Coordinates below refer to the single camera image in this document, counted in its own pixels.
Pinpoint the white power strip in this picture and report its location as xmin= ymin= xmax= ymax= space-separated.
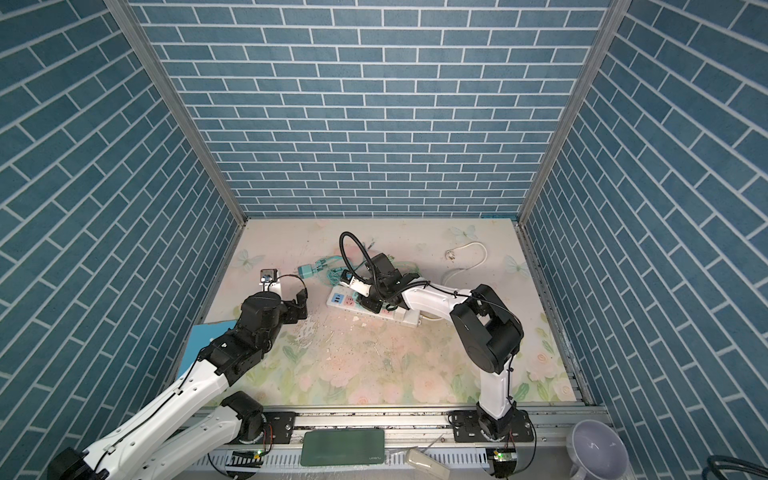
xmin=326 ymin=285 xmax=420 ymax=327

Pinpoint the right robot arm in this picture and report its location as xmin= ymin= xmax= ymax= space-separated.
xmin=344 ymin=254 xmax=524 ymax=440

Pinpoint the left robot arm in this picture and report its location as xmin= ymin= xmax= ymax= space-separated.
xmin=46 ymin=282 xmax=308 ymax=479

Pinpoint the teal charger upper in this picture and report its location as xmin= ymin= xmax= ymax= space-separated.
xmin=297 ymin=264 xmax=318 ymax=279

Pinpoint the blue sheet at left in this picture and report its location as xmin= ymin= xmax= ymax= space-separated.
xmin=177 ymin=320 xmax=236 ymax=377

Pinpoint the white small device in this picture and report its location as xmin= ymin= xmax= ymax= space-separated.
xmin=405 ymin=448 xmax=450 ymax=480

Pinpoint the white bowl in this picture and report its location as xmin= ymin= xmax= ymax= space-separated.
xmin=566 ymin=419 xmax=629 ymax=480

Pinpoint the black corrugated cable conduit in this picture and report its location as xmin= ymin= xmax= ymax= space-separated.
xmin=338 ymin=230 xmax=379 ymax=283

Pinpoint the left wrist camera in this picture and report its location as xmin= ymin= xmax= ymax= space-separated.
xmin=260 ymin=268 xmax=281 ymax=296

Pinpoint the teal multi-head cable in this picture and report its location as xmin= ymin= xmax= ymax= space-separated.
xmin=314 ymin=242 xmax=376 ymax=286

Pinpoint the white power strip cord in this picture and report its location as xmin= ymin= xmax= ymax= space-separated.
xmin=440 ymin=241 xmax=488 ymax=288

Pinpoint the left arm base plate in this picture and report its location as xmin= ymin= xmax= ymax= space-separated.
xmin=227 ymin=411 xmax=297 ymax=448

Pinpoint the green box on rail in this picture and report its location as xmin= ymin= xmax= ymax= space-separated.
xmin=300 ymin=428 xmax=386 ymax=467

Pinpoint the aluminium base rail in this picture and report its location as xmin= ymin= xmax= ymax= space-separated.
xmin=171 ymin=404 xmax=610 ymax=479

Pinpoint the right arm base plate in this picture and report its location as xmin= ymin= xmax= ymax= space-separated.
xmin=447 ymin=407 xmax=535 ymax=443

